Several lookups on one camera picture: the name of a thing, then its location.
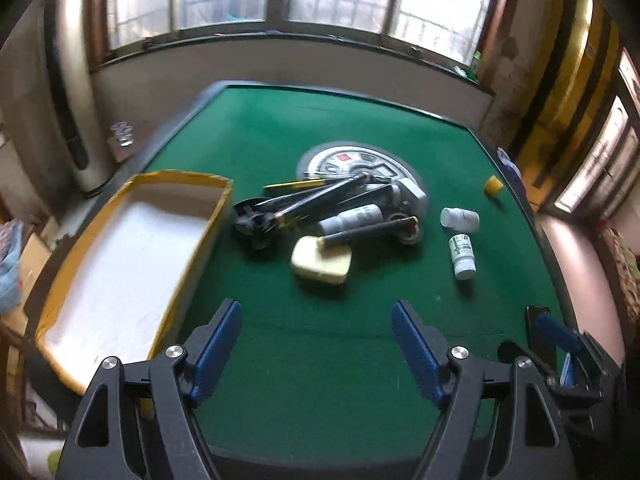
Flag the black marker pen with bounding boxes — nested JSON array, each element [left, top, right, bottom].
[[272, 172, 373, 226]]

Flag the brown tape roll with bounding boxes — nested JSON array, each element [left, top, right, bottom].
[[390, 215, 422, 246]]

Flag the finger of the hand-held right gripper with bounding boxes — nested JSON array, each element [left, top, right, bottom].
[[525, 305, 586, 361], [557, 350, 603, 392]]

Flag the white bottle with green label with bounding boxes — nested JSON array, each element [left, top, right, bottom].
[[448, 233, 477, 281]]

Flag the clear glass cups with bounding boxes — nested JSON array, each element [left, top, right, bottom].
[[110, 121, 134, 147]]

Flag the white foam liner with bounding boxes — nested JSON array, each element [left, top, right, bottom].
[[45, 182, 223, 361]]

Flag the gold pen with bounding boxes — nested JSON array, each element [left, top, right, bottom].
[[263, 179, 327, 196]]

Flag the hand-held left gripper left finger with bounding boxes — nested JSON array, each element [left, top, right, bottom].
[[55, 298, 244, 480]]

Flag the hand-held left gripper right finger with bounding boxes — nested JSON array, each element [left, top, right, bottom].
[[391, 300, 576, 480]]

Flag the floral and blue cloth bundle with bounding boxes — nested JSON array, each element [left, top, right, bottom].
[[0, 220, 27, 317]]

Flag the yellow black door frame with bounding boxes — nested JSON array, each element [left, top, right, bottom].
[[515, 0, 623, 196]]

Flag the cream plastic case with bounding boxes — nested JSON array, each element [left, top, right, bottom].
[[291, 236, 354, 286]]

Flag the brown side table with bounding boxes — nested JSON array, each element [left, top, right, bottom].
[[106, 120, 168, 163]]

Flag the round table control panel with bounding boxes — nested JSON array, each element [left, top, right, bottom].
[[296, 141, 430, 213]]

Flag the yellow cardboard box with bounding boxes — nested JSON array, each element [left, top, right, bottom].
[[35, 170, 235, 395]]

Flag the floral cushion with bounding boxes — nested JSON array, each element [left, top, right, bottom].
[[600, 225, 640, 323]]

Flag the white plug adapter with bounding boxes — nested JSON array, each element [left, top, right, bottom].
[[394, 180, 427, 209]]

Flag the white pill bottle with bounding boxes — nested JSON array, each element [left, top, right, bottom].
[[440, 206, 480, 233]]

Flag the standing air conditioner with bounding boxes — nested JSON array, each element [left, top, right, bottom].
[[42, 0, 112, 196]]

